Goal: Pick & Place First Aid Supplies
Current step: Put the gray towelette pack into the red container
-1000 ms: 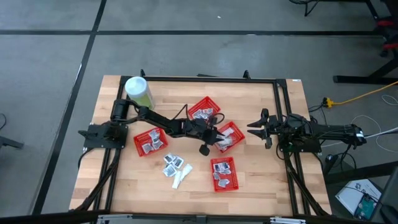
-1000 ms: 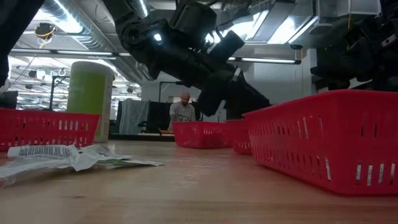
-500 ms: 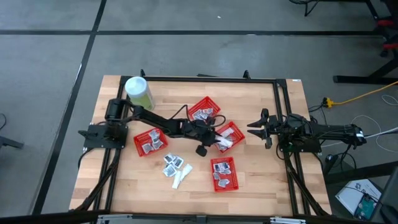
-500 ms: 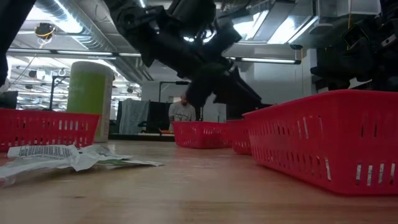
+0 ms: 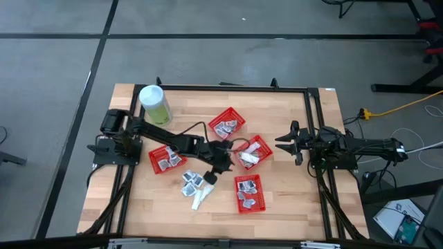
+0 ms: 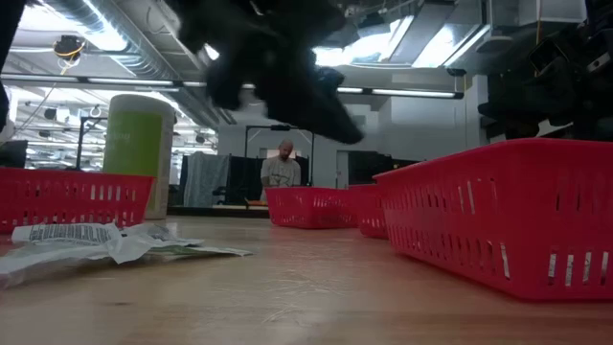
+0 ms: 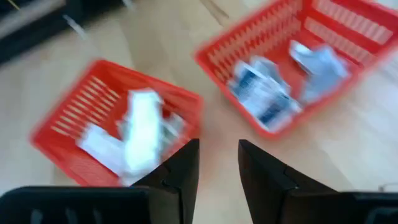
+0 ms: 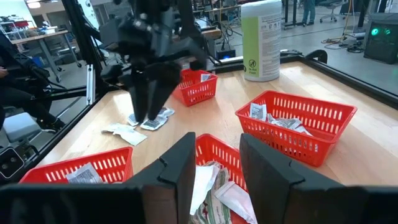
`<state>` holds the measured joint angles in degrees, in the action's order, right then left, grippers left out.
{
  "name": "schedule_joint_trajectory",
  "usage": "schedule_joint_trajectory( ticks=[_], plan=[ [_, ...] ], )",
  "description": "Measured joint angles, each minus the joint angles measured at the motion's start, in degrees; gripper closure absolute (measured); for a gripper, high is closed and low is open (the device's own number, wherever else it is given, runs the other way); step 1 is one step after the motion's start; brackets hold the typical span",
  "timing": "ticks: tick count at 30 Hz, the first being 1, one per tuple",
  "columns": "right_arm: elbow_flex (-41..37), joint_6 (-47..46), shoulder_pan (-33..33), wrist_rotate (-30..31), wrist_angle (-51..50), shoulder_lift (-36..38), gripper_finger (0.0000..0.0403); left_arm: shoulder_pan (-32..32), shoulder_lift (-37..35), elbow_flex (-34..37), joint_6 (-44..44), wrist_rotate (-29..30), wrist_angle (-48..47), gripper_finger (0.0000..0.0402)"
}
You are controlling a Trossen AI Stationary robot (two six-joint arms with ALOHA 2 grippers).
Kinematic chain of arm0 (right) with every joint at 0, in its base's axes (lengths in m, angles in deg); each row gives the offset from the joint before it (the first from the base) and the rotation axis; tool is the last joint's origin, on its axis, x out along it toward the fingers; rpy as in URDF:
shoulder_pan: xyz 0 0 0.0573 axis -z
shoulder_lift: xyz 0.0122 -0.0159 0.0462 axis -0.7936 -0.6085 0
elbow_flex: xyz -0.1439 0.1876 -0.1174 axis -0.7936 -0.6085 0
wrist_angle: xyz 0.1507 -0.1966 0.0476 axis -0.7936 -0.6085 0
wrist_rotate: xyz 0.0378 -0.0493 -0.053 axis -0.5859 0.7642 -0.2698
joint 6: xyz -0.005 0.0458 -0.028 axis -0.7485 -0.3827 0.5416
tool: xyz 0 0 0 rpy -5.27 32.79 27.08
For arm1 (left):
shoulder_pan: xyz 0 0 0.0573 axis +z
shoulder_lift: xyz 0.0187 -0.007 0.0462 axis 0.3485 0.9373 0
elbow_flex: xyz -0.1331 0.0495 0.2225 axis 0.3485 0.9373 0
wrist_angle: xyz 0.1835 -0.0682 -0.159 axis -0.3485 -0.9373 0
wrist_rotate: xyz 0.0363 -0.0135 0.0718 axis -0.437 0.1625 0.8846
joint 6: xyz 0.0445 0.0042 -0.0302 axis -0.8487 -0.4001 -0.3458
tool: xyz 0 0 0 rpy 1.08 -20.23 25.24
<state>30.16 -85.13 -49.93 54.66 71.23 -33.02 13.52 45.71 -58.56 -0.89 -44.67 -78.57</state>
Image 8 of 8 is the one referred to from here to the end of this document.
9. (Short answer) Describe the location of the black office chair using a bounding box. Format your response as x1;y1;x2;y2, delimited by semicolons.
318;0;345;23

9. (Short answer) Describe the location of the plain white long packet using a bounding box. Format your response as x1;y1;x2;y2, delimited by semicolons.
214;181;259;224
101;123;127;135

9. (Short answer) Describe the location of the black box blue light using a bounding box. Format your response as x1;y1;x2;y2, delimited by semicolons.
216;49;236;61

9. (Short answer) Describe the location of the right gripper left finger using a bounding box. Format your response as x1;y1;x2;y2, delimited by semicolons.
123;132;197;224

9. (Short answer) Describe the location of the black curved frame foot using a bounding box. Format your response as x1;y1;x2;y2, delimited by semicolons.
304;49;329;65

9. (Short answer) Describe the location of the white office chair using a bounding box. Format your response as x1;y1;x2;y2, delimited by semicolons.
2;111;42;147

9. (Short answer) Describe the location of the silver frame bracket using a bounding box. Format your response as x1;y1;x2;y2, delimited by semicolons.
86;64;95;106

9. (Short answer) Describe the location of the white green wipes canister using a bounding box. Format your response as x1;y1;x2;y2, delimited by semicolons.
241;0;283;83

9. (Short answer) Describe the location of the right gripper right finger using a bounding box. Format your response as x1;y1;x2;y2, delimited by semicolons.
239;133;346;224

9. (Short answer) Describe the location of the red plastic basket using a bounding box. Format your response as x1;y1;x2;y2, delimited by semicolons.
195;133;249;224
172;68;219;108
235;90;358;168
18;146;134;185

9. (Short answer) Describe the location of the table-level camera box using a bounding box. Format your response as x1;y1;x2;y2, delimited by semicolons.
0;147;25;181

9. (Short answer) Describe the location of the black computer tower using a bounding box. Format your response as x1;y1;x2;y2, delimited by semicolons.
363;20;398;65

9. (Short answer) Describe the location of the wooden top workbench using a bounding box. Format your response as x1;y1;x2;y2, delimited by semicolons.
11;29;83;83

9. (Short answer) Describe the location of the floor cable bundle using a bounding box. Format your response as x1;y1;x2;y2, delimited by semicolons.
321;35;364;53

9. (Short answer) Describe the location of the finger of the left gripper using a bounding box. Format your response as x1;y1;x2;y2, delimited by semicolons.
129;70;150;124
147;61;183;121

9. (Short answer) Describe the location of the person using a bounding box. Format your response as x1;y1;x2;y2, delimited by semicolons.
0;32;67;133
302;0;317;26

